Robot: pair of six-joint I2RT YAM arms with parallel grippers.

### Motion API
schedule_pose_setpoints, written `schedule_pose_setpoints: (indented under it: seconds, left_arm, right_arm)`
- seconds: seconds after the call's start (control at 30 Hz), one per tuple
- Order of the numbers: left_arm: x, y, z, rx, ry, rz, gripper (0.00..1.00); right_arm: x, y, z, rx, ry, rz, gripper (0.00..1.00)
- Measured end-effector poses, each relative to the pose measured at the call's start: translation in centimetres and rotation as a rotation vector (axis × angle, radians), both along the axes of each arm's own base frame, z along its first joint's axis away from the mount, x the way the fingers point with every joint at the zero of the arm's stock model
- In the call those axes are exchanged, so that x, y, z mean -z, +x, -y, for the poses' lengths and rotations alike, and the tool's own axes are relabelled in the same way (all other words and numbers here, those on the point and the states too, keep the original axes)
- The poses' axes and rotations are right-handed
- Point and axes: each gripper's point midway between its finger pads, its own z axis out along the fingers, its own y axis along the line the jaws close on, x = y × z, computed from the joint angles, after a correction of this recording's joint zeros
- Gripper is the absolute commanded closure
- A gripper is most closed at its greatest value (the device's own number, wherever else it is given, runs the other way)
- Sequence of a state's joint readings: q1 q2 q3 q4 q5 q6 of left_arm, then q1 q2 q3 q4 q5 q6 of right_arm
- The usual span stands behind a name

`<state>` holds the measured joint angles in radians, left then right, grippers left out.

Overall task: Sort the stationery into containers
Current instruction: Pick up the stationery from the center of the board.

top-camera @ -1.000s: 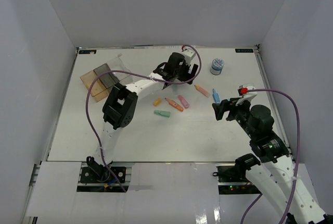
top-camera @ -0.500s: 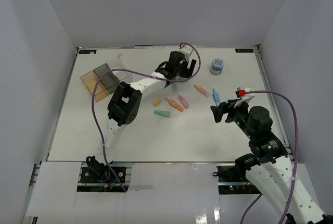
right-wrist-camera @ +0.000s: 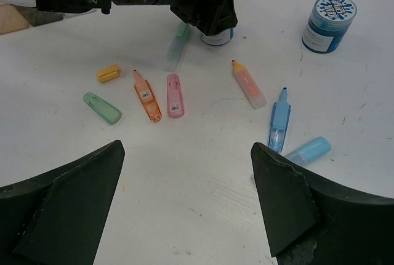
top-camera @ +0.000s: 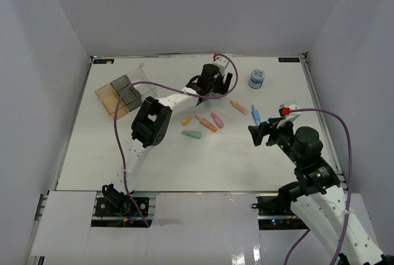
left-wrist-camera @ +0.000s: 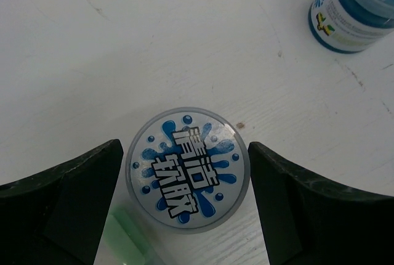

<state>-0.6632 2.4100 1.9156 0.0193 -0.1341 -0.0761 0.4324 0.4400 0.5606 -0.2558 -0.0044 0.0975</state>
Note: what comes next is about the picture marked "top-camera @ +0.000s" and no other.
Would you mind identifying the grey transparent tray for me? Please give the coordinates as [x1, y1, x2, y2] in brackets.
[111, 75, 142, 112]

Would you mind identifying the pink transparent highlighter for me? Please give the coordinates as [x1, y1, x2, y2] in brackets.
[210, 112, 224, 128]

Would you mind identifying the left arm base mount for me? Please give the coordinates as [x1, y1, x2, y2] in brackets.
[94, 184, 140, 218]

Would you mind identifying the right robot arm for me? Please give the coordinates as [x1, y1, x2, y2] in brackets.
[248, 118, 392, 264]

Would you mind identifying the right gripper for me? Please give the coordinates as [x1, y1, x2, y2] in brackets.
[247, 116, 302, 166]

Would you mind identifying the blue lidded jar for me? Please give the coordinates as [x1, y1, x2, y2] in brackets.
[249, 69, 265, 89]

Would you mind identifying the orange transparent tray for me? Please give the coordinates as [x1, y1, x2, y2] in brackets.
[95, 83, 129, 119]

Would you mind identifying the orange transparent highlighter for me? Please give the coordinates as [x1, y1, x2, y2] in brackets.
[195, 115, 217, 133]

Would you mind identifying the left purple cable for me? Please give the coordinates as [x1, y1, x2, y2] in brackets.
[113, 55, 239, 227]

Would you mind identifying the yellow orange highlighter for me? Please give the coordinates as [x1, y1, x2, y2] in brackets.
[230, 100, 249, 115]

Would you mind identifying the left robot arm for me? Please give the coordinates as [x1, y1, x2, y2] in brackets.
[123, 60, 233, 173]

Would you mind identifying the green transparent highlighter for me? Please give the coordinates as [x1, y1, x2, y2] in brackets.
[182, 130, 202, 139]

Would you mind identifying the clear transparent tray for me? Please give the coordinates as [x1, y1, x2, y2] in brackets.
[126, 63, 157, 102]

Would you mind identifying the orange highlighter cap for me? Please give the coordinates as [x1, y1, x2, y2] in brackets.
[181, 116, 191, 126]

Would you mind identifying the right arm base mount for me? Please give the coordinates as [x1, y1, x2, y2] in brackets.
[251, 193, 300, 221]

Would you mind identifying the green capped highlighter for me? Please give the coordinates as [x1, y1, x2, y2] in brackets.
[203, 100, 211, 108]

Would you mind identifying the blue transparent highlighter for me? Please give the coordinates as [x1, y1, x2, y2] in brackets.
[251, 105, 261, 126]

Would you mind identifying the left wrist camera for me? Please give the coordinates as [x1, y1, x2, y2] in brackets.
[212, 54, 228, 70]

